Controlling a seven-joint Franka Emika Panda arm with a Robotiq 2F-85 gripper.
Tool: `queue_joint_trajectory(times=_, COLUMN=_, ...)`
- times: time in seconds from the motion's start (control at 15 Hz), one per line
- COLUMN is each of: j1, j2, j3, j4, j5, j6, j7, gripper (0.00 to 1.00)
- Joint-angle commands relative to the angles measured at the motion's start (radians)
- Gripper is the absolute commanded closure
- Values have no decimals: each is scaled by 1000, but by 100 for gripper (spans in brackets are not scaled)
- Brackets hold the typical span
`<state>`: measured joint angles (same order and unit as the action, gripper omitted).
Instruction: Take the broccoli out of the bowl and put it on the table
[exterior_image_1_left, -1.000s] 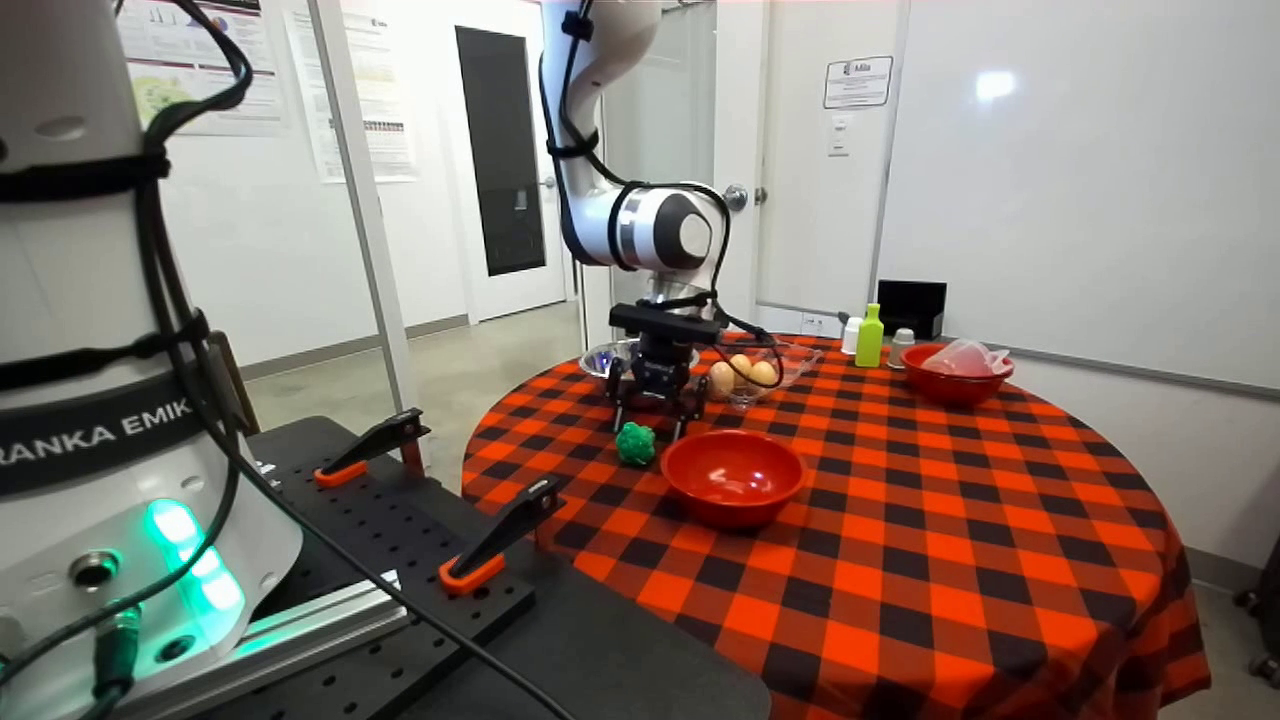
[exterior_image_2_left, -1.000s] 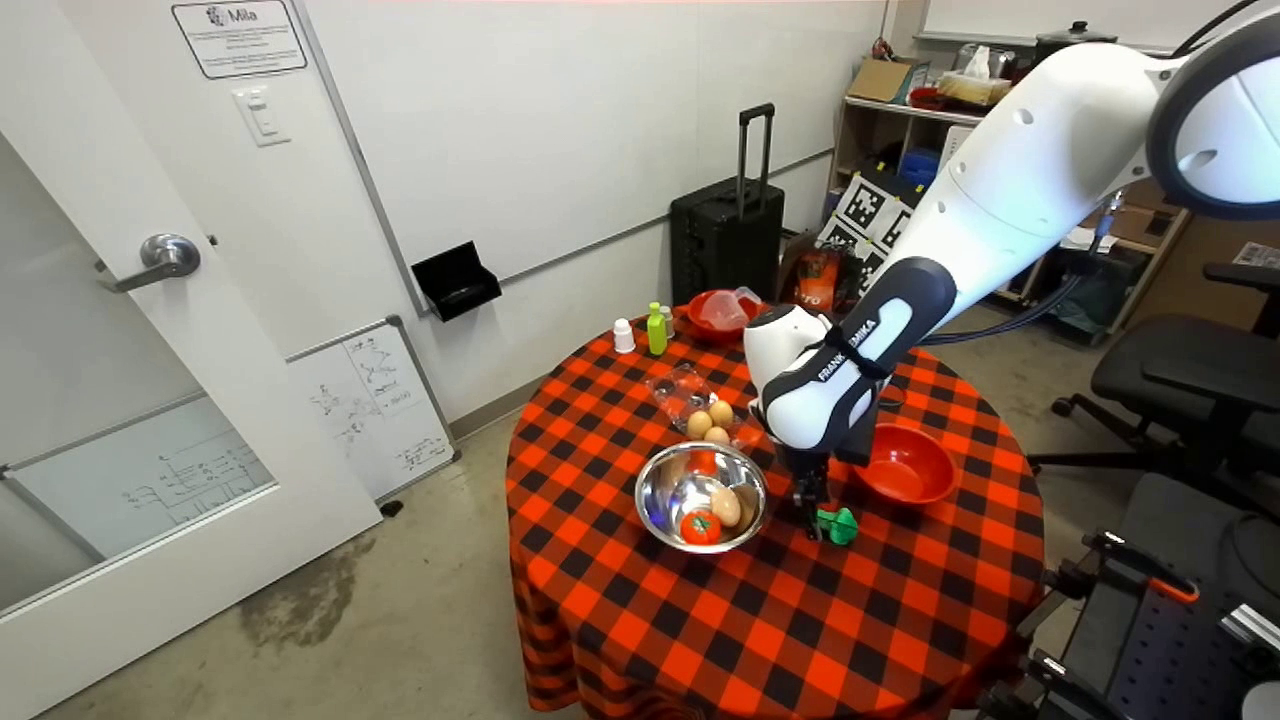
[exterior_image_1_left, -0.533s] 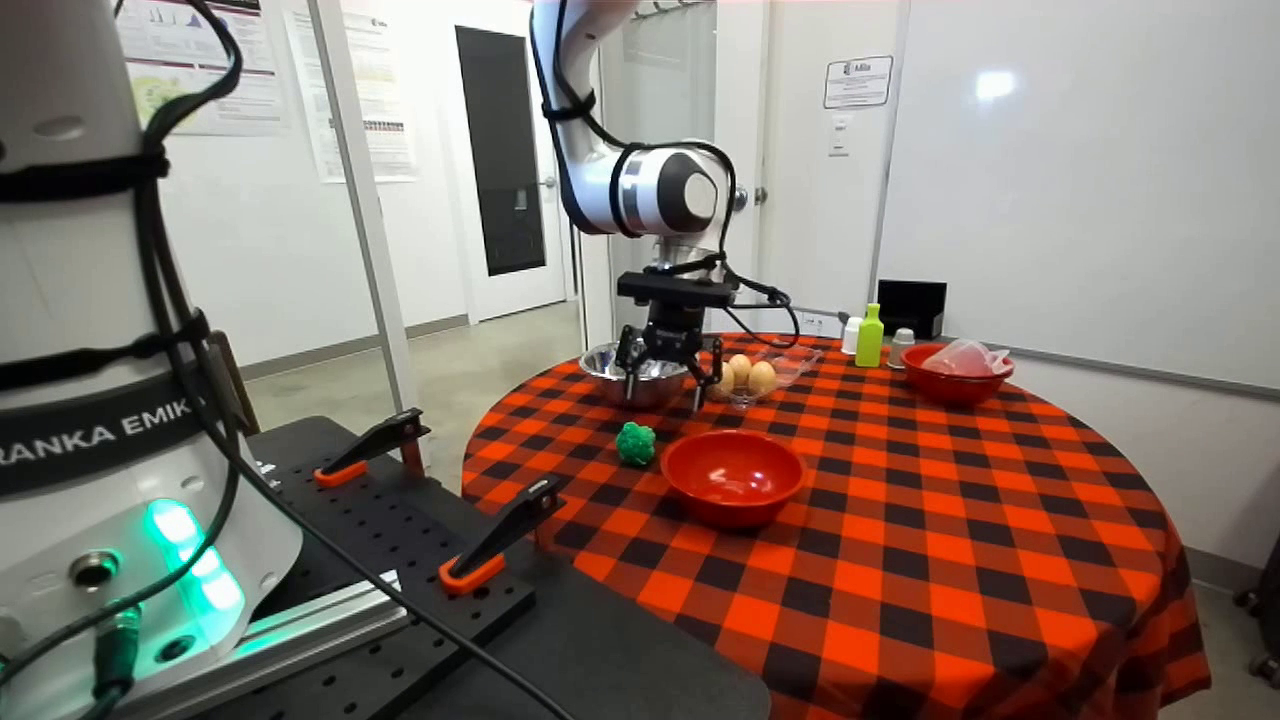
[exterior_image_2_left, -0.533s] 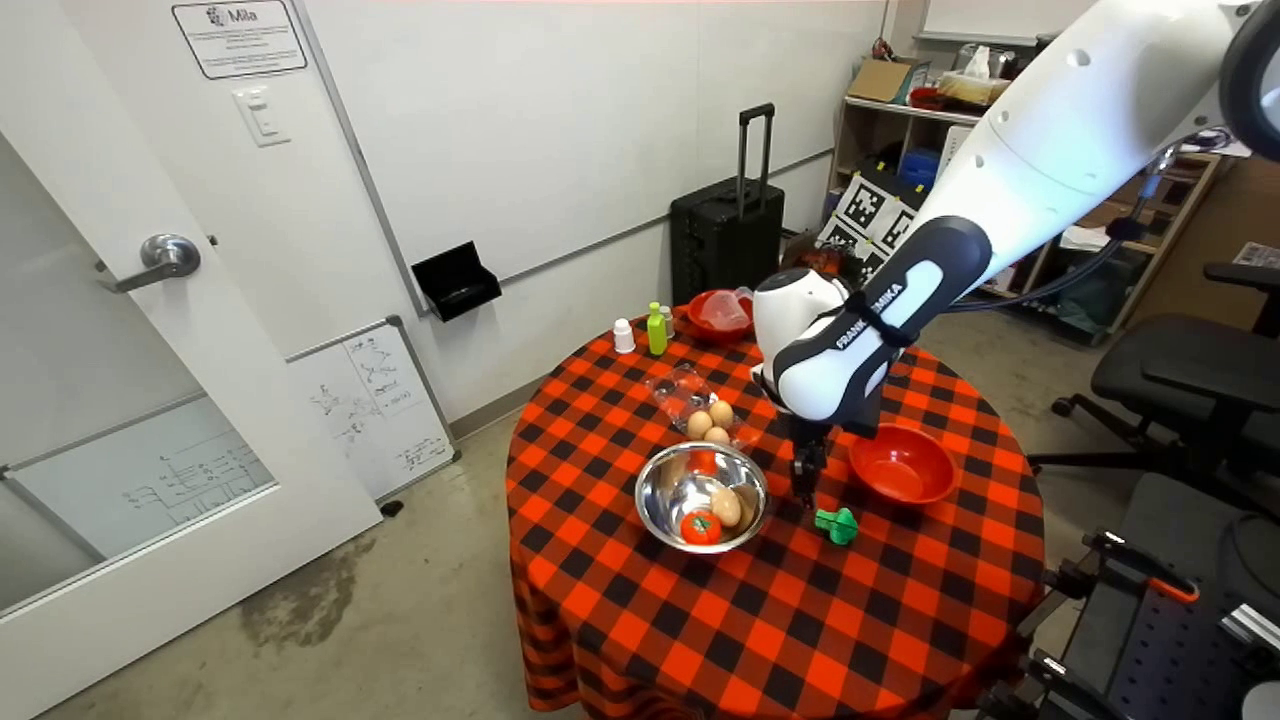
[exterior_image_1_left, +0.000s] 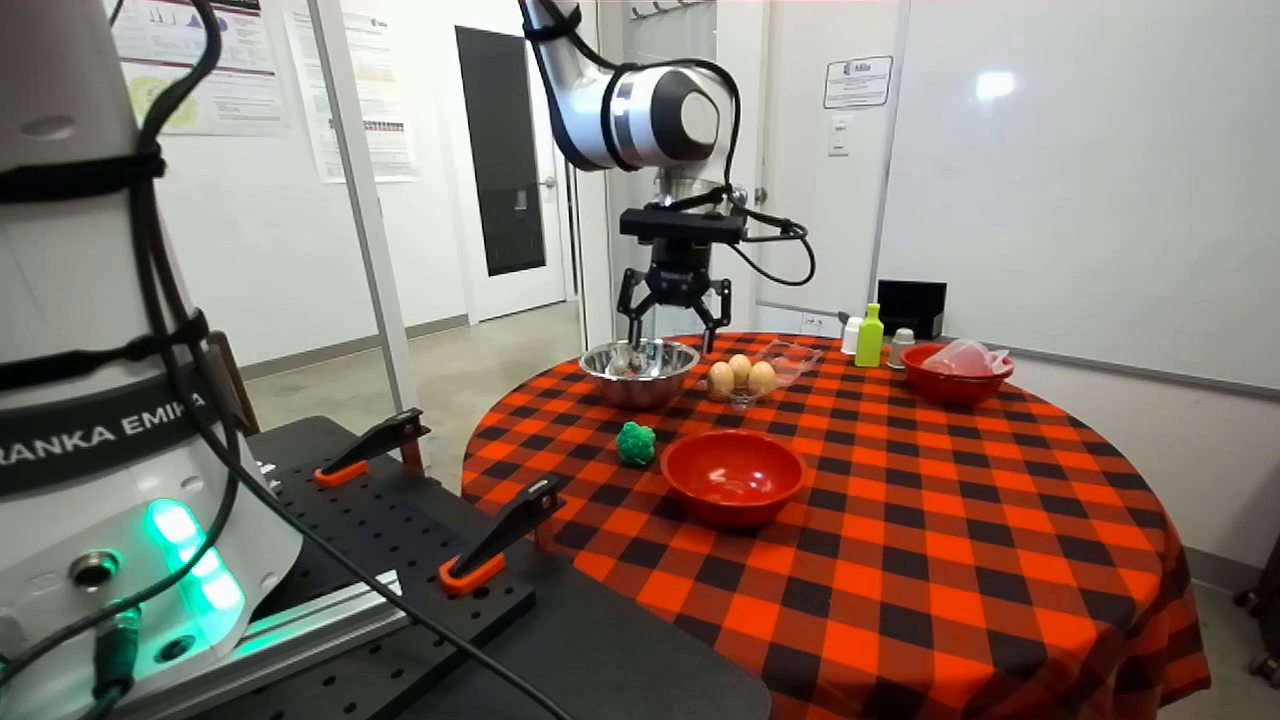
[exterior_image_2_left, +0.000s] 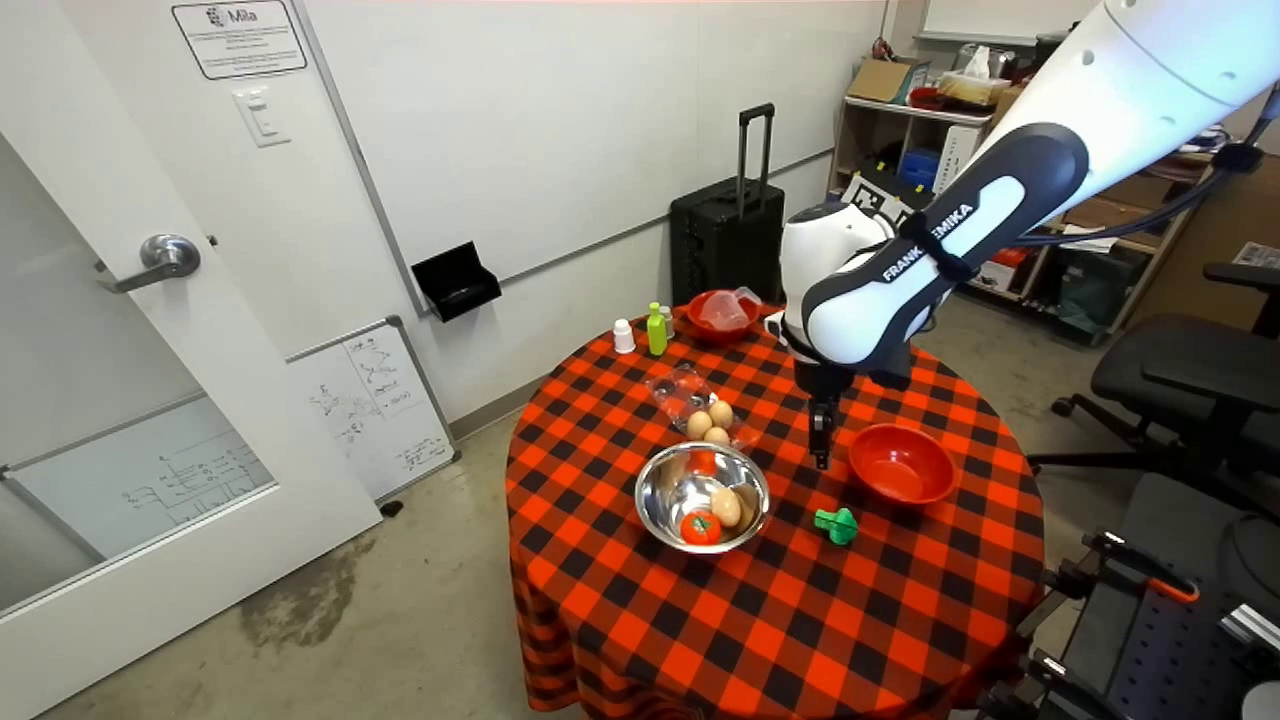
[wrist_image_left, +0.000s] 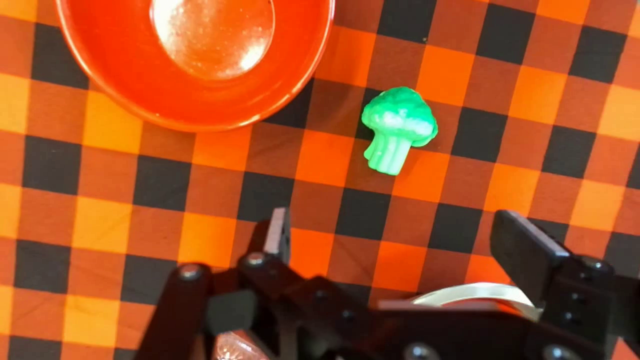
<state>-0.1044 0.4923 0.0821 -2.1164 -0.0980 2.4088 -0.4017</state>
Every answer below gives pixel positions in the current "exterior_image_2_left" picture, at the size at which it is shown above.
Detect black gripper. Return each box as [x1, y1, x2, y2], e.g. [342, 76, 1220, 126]
[790, 349, 858, 471]

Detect green toy broccoli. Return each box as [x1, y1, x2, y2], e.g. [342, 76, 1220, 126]
[813, 503, 858, 553]

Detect red bowl with plastic wrap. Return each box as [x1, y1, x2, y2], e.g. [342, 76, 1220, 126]
[681, 284, 766, 349]

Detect shiny steel bowl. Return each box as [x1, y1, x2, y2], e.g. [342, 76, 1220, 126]
[626, 437, 775, 561]

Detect red toy tomato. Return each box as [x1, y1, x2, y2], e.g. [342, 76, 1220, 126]
[674, 510, 728, 549]

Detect clear plastic egg bag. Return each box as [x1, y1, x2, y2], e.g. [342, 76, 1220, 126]
[645, 365, 759, 457]

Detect crumpled clear plastic wrap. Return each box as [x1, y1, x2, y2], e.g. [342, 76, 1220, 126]
[695, 288, 762, 337]

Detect red black checkered tablecloth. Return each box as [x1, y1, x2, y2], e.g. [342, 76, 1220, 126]
[499, 302, 1052, 720]

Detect green plastic bottle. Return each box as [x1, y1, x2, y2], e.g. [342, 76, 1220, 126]
[645, 302, 674, 359]

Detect black rolling suitcase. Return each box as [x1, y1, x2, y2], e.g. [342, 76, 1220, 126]
[662, 101, 786, 308]

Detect red white storage box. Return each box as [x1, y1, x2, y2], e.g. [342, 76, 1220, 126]
[973, 244, 1035, 295]

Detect black white fiducial tag board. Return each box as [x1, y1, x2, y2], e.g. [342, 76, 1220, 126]
[837, 168, 933, 226]

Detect dark green bag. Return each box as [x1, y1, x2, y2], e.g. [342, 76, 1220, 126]
[1057, 244, 1138, 337]

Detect open cardboard box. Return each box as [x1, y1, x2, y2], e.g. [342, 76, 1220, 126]
[844, 57, 919, 108]

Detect wooden storage shelf unit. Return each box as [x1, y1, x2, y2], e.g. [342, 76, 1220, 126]
[832, 94, 1224, 337]

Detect black office chair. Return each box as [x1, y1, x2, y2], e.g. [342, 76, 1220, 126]
[1028, 258, 1280, 524]

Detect black whiteboard eraser holder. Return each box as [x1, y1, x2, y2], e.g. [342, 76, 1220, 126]
[407, 240, 503, 323]

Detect small leaning whiteboard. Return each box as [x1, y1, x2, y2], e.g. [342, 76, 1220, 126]
[283, 316, 458, 510]

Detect whiteboard above shelf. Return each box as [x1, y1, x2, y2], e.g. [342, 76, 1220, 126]
[915, 0, 1102, 44]

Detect white door with window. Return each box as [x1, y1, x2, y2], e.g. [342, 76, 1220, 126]
[0, 0, 388, 720]

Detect black wheeled cart frame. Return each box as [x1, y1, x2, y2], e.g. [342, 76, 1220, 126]
[976, 471, 1280, 720]

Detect large wall whiteboard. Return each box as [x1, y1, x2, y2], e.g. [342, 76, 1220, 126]
[283, 0, 892, 323]

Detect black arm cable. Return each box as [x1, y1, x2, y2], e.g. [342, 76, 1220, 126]
[1024, 76, 1280, 254]

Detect white light switch plate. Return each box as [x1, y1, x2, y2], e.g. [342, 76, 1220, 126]
[232, 86, 293, 151]

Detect silver door lever handle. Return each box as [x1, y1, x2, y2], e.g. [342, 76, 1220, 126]
[93, 230, 203, 295]

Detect white paper wall sign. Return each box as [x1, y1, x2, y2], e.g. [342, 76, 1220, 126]
[168, 0, 313, 86]

